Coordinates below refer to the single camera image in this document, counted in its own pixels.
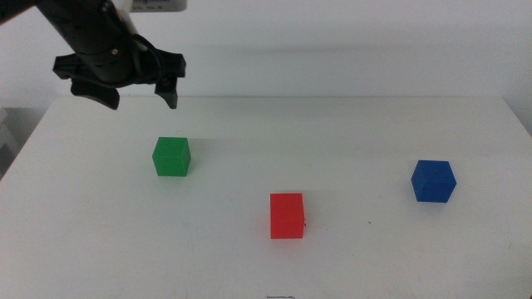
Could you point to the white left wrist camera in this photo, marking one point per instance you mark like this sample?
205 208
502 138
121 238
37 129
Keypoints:
158 5

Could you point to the red cube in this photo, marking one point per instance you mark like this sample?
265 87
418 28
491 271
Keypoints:
287 216

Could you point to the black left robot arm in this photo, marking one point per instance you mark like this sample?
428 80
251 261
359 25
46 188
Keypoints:
75 23

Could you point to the blue cube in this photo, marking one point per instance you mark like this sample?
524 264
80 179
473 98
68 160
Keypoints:
433 182

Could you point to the green cube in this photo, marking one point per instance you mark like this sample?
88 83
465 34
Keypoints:
171 158

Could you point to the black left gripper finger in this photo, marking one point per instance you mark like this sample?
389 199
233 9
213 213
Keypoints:
99 93
169 93

